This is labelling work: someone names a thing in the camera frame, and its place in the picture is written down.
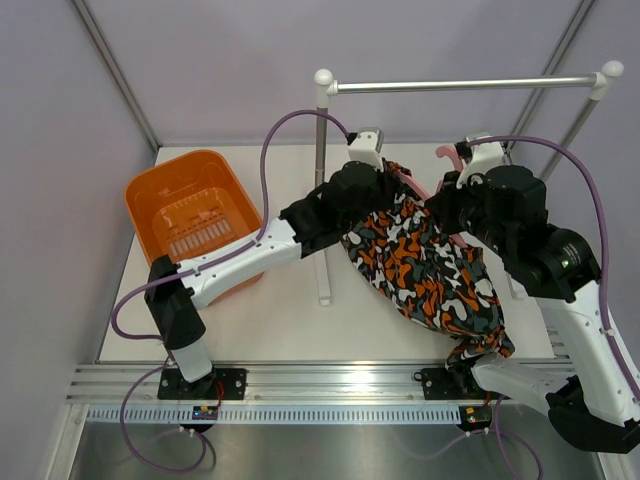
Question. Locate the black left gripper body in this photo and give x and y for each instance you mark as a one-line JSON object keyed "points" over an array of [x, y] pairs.
{"points": [[378, 200]]}

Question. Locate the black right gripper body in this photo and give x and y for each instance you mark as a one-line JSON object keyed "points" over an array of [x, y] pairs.
{"points": [[464, 209]]}

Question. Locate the pink clothes hanger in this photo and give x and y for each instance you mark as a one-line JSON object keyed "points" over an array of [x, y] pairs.
{"points": [[444, 151]]}

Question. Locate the camouflage patterned shorts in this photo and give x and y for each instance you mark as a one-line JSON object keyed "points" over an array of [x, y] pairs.
{"points": [[430, 278]]}

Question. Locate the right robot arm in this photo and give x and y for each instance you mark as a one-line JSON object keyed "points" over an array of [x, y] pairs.
{"points": [[593, 410]]}

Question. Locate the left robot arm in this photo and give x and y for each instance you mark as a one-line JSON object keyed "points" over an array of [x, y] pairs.
{"points": [[177, 291]]}

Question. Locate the white and silver clothes rack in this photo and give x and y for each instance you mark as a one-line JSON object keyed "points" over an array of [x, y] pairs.
{"points": [[599, 84]]}

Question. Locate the orange plastic basket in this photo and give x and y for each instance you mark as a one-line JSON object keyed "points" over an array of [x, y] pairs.
{"points": [[186, 207]]}

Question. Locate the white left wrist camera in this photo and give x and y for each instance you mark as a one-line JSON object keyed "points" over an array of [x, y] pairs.
{"points": [[365, 146]]}

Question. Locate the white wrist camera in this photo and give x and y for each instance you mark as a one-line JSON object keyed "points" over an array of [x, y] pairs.
{"points": [[365, 146], [478, 159]]}

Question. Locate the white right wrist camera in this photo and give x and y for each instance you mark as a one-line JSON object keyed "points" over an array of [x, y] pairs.
{"points": [[478, 159]]}

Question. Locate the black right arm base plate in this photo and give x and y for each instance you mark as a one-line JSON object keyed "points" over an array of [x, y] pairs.
{"points": [[455, 383]]}

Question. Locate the white slotted cable duct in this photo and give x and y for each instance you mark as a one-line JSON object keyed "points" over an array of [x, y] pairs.
{"points": [[278, 414]]}

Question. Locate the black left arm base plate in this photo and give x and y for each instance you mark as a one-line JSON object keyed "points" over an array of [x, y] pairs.
{"points": [[228, 382]]}

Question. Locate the aluminium mounting rail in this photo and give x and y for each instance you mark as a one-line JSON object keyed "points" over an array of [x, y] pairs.
{"points": [[275, 383]]}

